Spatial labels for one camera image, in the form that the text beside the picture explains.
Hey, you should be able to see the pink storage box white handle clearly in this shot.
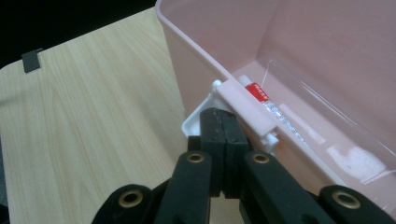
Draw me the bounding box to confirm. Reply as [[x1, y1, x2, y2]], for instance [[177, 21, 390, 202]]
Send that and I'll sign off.
[[155, 0, 396, 218]]

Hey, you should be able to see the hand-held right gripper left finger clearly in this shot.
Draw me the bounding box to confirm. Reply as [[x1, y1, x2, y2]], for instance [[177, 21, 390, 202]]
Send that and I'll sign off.
[[188, 107, 226, 198]]

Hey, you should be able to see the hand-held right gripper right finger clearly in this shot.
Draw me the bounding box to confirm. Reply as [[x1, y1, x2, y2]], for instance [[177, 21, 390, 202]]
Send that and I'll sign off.
[[219, 109, 252, 200]]

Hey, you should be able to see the red and white ointment tube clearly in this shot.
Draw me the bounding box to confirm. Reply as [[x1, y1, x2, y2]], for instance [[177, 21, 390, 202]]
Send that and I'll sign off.
[[237, 74, 310, 147]]

